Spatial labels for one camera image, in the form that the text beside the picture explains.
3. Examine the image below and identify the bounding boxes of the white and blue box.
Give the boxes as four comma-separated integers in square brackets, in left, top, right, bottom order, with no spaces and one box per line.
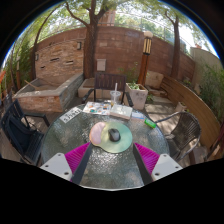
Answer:
[130,111,146,121]

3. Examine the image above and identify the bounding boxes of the large forked tree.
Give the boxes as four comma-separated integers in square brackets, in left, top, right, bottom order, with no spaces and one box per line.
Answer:
[64,0,111,79]

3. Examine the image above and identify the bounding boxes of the green mouse pad, pink rest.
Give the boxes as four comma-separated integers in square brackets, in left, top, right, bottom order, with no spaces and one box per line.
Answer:
[88,120,134,154]

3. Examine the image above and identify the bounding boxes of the white open book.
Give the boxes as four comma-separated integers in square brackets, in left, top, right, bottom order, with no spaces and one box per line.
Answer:
[109,103,134,120]

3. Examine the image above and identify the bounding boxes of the black slatted chair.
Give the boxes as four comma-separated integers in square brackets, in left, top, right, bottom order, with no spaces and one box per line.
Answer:
[0,99,51,166]

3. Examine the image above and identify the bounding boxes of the wooden garden lamp post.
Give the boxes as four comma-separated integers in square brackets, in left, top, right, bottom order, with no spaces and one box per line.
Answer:
[137,30,154,86]

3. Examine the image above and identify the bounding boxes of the white number plate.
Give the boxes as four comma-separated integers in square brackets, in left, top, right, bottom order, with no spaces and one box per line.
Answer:
[59,106,83,124]

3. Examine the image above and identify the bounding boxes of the green wet wipes pack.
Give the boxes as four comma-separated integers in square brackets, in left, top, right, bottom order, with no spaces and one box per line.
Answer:
[144,118,157,129]

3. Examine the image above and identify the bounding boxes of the stone raised garden bed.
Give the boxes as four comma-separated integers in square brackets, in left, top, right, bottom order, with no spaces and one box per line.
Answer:
[13,73,84,113]

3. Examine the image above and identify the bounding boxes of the pale stone block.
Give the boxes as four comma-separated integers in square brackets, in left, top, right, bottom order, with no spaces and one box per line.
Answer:
[145,70,165,89]

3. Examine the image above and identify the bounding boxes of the small white flower pot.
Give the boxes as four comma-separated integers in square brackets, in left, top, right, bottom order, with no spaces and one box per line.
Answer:
[175,101,188,113]

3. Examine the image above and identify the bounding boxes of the colourful picture magazine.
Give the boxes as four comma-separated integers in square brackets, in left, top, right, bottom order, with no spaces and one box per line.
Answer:
[82,101,113,117]

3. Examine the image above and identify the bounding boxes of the clear plastic cup with straw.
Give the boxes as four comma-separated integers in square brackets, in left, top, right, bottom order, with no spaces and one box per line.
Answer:
[109,82,122,106]

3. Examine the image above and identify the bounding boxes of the grey wall box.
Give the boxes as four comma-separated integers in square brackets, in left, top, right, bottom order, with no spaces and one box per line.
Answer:
[96,58,107,72]

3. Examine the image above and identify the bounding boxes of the curved wooden bench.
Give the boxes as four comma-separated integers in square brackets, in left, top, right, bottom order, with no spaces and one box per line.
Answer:
[159,75,221,151]

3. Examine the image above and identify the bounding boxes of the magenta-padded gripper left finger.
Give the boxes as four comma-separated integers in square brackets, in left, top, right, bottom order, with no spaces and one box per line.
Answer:
[39,141,95,185]

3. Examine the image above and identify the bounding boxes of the concrete planter with plant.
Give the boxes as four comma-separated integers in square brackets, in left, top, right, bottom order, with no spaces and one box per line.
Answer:
[124,81,149,111]

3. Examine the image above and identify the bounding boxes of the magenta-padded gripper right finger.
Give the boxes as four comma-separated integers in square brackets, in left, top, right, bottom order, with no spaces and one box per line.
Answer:
[132,142,184,186]

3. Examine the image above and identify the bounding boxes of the slim tree trunk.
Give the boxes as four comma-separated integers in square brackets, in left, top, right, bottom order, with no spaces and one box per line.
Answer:
[163,6,183,79]

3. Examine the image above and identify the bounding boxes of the black and grey computer mouse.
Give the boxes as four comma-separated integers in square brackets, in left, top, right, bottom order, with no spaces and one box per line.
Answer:
[107,128,122,143]

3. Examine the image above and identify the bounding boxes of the brown wicker armchair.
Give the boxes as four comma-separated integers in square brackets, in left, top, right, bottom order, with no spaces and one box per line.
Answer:
[154,110,203,163]

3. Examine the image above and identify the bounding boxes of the dark wooden slatted chair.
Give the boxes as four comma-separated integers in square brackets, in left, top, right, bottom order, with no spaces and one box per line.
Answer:
[81,71,134,108]

